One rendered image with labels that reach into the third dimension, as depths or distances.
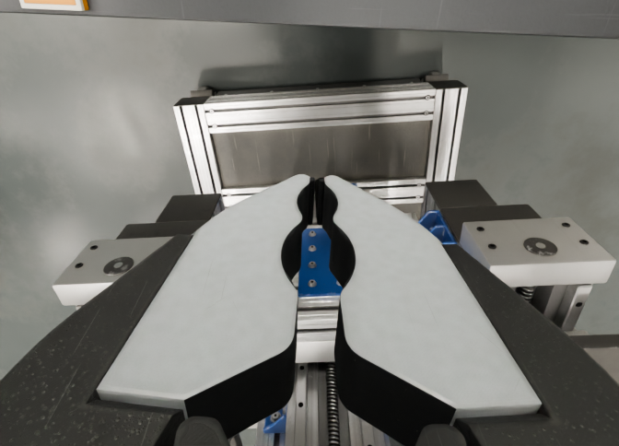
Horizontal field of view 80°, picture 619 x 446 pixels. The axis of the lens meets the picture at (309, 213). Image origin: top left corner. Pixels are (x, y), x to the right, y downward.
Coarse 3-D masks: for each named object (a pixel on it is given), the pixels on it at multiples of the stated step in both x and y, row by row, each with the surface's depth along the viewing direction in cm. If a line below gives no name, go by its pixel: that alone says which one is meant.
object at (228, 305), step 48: (288, 192) 10; (192, 240) 8; (240, 240) 8; (288, 240) 9; (192, 288) 7; (240, 288) 7; (288, 288) 7; (144, 336) 6; (192, 336) 6; (240, 336) 6; (288, 336) 6; (144, 384) 5; (192, 384) 5; (240, 384) 6; (288, 384) 6
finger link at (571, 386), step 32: (480, 288) 7; (512, 320) 7; (544, 320) 7; (512, 352) 6; (544, 352) 6; (576, 352) 6; (544, 384) 6; (576, 384) 6; (608, 384) 6; (512, 416) 5; (544, 416) 5; (576, 416) 5; (608, 416) 5
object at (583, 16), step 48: (0, 0) 32; (96, 0) 31; (144, 0) 31; (192, 0) 31; (240, 0) 31; (288, 0) 31; (336, 0) 31; (384, 0) 31; (432, 0) 31; (480, 0) 31; (528, 0) 31; (576, 0) 31
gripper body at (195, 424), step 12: (192, 420) 5; (204, 420) 5; (216, 420) 5; (180, 432) 5; (192, 432) 5; (204, 432) 5; (216, 432) 5; (432, 432) 5; (444, 432) 5; (456, 432) 5; (180, 444) 5; (192, 444) 5; (204, 444) 5; (216, 444) 5; (228, 444) 5; (420, 444) 5; (432, 444) 5; (444, 444) 5; (456, 444) 5
